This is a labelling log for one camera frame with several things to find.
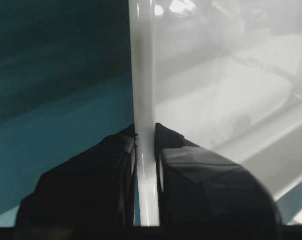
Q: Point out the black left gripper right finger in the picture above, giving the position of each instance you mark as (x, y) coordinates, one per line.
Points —
(198, 185)

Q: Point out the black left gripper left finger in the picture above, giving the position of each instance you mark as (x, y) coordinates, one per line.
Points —
(95, 187)

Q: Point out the white rectangular plastic tray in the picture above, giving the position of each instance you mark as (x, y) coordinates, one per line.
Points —
(227, 75)

